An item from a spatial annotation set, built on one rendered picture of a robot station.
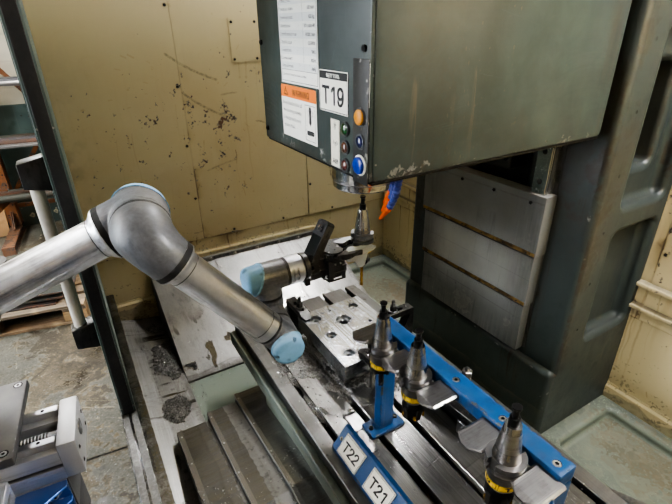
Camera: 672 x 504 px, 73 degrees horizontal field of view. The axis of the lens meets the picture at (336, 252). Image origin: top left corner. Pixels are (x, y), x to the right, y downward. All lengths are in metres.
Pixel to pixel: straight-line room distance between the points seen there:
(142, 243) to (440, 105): 0.58
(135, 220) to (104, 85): 1.10
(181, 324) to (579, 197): 1.52
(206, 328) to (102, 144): 0.82
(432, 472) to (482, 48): 0.90
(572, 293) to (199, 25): 1.61
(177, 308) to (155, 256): 1.18
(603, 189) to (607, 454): 0.90
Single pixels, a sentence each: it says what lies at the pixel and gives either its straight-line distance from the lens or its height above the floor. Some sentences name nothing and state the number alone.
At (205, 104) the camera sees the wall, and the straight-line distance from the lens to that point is 2.03.
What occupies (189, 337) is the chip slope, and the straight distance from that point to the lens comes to 1.97.
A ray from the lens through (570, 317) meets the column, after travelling 1.46.
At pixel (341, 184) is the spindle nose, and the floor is 1.48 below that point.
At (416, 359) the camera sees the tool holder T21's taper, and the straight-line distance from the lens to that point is 0.88.
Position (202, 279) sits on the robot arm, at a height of 1.39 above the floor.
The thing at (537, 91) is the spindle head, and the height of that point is 1.71.
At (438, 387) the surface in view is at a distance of 0.92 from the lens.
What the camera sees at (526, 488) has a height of 1.22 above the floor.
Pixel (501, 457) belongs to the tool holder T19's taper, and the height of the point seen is 1.24.
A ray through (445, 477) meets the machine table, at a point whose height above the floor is 0.90.
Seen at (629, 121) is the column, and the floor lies 1.62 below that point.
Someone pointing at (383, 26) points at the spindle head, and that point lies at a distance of 0.75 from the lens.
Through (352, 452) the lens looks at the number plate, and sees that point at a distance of 1.16.
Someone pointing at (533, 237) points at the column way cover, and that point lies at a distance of 1.38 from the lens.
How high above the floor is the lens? 1.83
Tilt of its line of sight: 27 degrees down
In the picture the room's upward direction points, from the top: 1 degrees counter-clockwise
